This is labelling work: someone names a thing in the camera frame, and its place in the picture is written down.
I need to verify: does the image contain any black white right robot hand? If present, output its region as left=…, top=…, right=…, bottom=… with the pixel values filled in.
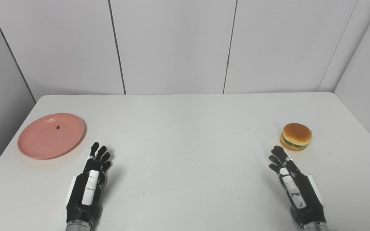
left=269, top=145, right=327, bottom=227

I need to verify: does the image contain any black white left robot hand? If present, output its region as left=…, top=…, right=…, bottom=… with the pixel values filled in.
left=66, top=142, right=112, bottom=225

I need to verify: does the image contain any toy hamburger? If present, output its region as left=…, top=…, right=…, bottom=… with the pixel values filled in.
left=279, top=123, right=313, bottom=151

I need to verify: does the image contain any pink round plate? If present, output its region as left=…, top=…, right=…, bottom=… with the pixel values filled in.
left=17, top=113, right=85, bottom=160

